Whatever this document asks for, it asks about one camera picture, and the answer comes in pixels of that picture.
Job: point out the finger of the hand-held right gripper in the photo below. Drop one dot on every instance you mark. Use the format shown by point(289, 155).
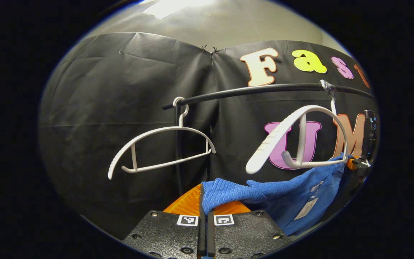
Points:
point(363, 164)

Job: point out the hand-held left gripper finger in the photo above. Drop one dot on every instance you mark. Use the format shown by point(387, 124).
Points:
point(202, 233)
point(210, 233)

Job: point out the white plastic hanger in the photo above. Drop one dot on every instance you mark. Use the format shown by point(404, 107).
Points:
point(156, 131)
point(275, 136)

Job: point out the black clothes rack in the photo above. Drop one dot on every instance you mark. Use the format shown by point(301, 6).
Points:
point(250, 90)

